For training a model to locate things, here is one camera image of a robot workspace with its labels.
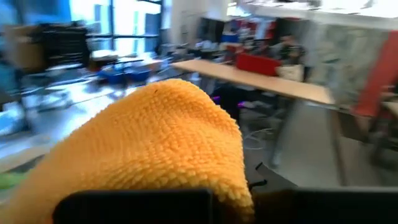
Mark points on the brown cardboard box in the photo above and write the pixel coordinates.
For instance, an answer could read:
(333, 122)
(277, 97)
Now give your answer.
(21, 49)

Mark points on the light wooden table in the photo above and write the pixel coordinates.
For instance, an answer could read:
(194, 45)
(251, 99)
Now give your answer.
(264, 82)

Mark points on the white cloth bag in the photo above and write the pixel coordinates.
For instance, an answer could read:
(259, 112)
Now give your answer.
(290, 73)

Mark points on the orange microfiber towel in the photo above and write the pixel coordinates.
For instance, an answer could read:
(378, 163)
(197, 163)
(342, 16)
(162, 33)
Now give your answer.
(140, 140)

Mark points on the green microfiber towel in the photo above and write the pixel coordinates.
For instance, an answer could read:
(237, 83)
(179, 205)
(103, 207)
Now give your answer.
(12, 181)

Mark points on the person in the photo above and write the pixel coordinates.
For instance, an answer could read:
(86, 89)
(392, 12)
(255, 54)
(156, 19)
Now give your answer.
(289, 46)

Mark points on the red box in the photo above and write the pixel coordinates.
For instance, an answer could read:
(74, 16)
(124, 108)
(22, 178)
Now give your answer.
(258, 63)

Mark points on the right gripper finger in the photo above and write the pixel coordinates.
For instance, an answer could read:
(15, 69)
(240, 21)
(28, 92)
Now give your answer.
(273, 182)

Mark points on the grey patterned partition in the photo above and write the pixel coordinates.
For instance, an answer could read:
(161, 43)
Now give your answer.
(342, 62)

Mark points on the blue storage bin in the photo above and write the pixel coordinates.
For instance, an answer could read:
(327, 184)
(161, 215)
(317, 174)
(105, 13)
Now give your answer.
(136, 75)

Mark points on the black storage rack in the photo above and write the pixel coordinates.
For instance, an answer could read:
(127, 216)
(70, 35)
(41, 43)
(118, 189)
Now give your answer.
(62, 43)

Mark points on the orange-red partition panel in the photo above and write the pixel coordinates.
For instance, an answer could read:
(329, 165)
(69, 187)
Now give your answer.
(379, 84)

